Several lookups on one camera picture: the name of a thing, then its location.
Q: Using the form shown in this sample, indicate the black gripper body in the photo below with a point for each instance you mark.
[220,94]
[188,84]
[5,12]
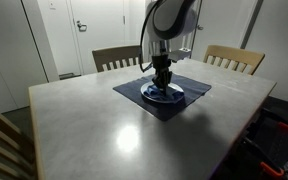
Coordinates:
[161,65]

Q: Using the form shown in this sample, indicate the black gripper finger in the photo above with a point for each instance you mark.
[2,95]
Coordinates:
[156,80]
[167,81]

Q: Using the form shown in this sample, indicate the blue towel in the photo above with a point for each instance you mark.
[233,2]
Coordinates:
[175,95]

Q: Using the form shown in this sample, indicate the white round plate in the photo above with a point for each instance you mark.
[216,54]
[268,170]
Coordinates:
[145,95]

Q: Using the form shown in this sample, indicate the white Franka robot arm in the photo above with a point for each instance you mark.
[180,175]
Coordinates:
[174,16]

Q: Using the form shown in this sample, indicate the dark blue placemat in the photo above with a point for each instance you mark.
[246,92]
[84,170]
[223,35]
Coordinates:
[130,91]

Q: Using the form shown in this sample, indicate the brown wooden slat-back chair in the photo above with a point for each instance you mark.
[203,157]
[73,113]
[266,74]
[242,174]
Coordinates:
[115,53]

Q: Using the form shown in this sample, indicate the dark door hinge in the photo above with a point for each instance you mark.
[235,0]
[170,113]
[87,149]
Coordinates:
[124,20]

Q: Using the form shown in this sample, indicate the light wooden slat-back chair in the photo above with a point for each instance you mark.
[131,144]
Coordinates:
[4,146]
[234,54]

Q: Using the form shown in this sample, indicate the black orange bar clamp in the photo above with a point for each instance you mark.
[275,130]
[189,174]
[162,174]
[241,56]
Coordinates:
[285,126]
[270,169]

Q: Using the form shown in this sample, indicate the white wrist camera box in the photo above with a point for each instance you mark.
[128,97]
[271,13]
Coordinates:
[180,54]

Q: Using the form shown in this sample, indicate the small white light switch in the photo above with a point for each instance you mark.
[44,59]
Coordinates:
[52,4]

